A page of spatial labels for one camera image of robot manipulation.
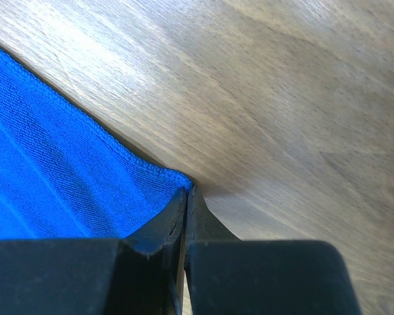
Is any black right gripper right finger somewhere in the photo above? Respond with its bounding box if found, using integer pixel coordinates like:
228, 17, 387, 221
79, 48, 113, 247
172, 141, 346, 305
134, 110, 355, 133
185, 187, 361, 314

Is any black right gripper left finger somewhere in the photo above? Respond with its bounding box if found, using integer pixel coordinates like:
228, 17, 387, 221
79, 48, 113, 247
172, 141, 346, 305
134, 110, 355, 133
0, 189, 186, 314

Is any blue towel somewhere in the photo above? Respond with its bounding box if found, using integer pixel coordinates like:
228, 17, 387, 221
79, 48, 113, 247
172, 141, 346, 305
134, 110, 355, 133
0, 49, 192, 240

